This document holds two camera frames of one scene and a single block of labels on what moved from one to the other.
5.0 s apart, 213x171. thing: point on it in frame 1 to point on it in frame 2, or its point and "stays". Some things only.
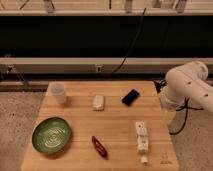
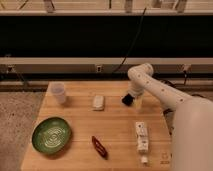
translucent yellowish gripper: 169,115 to 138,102
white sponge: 98,103 stays
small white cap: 144,159 stays
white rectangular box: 142,137 stays
